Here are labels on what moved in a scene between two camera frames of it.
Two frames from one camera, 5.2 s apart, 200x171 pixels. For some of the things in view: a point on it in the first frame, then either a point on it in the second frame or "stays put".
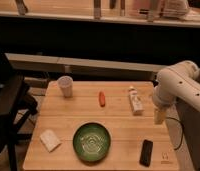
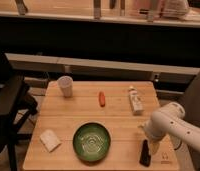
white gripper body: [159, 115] -> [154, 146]
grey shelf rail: [29, 63] stays put
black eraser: [146, 153] stays put
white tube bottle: [135, 103] stays put
